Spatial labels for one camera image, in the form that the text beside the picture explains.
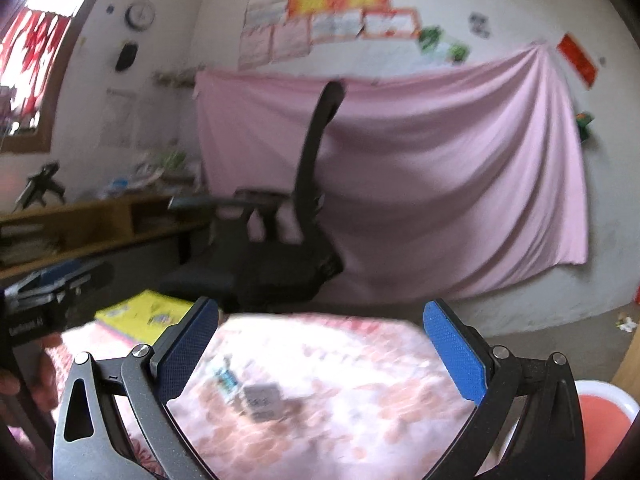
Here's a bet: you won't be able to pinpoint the white skin cream box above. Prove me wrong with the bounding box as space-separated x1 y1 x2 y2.
241 384 284 424

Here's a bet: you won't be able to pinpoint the white orange trash basin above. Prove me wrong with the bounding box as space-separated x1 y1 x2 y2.
576 379 639 480

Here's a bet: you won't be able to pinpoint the person's left hand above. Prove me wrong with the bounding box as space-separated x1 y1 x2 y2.
1 333 63 412

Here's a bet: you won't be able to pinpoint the wooden shelf desk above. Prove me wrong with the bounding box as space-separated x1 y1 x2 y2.
1 194 207 280

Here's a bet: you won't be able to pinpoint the yellow book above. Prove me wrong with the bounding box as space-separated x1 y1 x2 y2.
94 290 192 344

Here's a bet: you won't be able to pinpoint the black tripod on desk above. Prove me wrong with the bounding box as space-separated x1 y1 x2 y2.
14 162 66 211

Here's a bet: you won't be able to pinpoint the green crumpled wrapper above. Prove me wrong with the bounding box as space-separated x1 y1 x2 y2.
215 367 241 404

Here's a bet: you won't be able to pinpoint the pile of papers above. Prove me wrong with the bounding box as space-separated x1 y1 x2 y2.
96 148 203 200

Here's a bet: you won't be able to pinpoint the floral pink tablecloth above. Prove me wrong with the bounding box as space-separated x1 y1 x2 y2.
44 311 507 480

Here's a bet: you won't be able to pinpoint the black office chair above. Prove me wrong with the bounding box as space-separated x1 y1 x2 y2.
160 80 346 313

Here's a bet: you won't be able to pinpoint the pink hanging sheet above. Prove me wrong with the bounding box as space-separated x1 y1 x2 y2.
193 41 590 306

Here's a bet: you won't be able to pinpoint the window with red decoration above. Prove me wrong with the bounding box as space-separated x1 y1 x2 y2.
1 0 96 155

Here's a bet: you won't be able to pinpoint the black hat on wall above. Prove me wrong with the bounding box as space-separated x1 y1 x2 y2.
115 41 139 73

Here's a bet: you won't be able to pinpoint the round wall clock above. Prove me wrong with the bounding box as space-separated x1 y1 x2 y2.
125 0 156 32

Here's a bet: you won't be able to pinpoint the certificates on wall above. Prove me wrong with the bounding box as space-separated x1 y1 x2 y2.
238 0 421 70

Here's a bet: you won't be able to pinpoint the red paper on wall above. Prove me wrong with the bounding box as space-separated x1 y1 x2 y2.
556 34 598 89

